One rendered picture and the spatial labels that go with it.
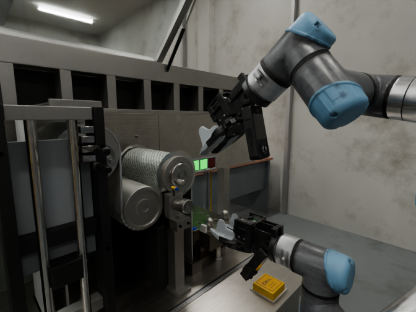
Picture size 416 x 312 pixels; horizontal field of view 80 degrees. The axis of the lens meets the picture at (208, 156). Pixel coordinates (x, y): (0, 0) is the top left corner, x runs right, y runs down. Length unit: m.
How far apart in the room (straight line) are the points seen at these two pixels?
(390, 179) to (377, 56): 1.38
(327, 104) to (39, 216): 0.48
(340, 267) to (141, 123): 0.83
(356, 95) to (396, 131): 2.96
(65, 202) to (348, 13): 3.54
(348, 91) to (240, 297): 0.64
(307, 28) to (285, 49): 0.04
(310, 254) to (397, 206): 2.93
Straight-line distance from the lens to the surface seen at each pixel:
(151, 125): 1.08
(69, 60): 0.98
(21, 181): 0.50
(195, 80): 1.25
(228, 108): 0.53
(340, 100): 0.41
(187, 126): 1.20
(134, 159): 0.87
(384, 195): 3.48
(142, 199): 0.71
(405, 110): 0.51
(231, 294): 0.85
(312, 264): 0.59
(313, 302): 0.63
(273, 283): 0.87
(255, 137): 0.51
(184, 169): 0.75
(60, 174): 0.51
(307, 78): 0.44
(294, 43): 0.47
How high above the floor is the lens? 1.42
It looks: 9 degrees down
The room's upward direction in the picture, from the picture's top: straight up
